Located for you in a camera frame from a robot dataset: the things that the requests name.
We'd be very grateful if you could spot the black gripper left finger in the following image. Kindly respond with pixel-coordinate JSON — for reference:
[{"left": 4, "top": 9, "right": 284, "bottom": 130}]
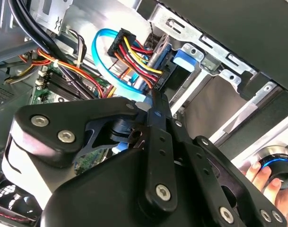
[{"left": 13, "top": 89, "right": 179, "bottom": 213}]

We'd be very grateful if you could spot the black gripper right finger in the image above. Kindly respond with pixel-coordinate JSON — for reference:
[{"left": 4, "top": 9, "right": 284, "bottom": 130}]
[{"left": 159, "top": 93, "right": 288, "bottom": 227}]

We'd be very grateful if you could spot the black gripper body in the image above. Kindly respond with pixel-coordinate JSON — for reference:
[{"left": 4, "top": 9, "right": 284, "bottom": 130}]
[{"left": 39, "top": 145, "right": 221, "bottom": 227}]

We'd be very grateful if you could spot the round black tool blue ring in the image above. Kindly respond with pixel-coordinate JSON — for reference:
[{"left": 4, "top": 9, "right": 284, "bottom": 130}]
[{"left": 258, "top": 146, "right": 288, "bottom": 190}]

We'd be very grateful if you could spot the hard disk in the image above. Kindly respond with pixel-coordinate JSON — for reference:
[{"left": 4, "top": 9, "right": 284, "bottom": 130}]
[{"left": 143, "top": 33, "right": 201, "bottom": 92}]

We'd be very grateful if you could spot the person hand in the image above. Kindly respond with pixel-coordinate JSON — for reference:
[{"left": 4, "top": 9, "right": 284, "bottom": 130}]
[{"left": 245, "top": 162, "right": 288, "bottom": 218}]

